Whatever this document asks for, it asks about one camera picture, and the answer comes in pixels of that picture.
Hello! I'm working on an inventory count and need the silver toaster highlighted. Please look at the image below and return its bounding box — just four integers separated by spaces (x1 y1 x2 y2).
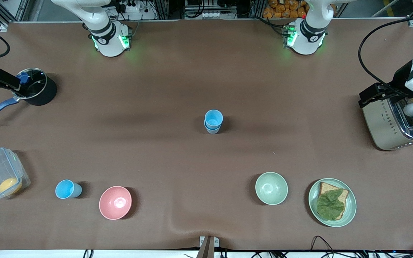
362 96 413 151

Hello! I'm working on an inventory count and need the pink bowl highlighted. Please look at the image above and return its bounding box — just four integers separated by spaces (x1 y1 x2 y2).
99 186 132 220

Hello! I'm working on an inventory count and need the brown bread slice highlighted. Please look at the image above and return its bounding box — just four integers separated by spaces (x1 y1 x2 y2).
318 182 349 220

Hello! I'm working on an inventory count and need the black pot with blue handle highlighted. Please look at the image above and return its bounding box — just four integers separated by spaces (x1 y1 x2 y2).
0 68 58 123

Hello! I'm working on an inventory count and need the green lettuce leaf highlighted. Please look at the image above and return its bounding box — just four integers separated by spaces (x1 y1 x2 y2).
316 189 346 220

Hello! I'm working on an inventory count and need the pale green plate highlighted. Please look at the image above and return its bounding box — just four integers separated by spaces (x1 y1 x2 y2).
308 178 357 228

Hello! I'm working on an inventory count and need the pale green bowl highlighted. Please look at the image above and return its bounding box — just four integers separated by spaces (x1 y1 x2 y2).
255 172 289 206

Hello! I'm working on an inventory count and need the bag of orange buns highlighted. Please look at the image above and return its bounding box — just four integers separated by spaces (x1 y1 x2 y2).
263 0 309 19

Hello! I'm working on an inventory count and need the blue plastic cup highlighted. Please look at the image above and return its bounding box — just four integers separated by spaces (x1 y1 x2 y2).
204 121 223 135
204 109 224 130
55 180 82 199

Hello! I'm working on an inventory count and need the yellow round fruit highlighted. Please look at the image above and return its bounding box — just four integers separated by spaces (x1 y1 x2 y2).
0 177 22 196

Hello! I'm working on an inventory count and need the glass lid with blue knob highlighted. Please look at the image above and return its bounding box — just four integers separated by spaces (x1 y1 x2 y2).
13 68 47 100

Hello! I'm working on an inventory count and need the grey metal camera mount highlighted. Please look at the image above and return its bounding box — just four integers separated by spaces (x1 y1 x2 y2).
199 236 220 258

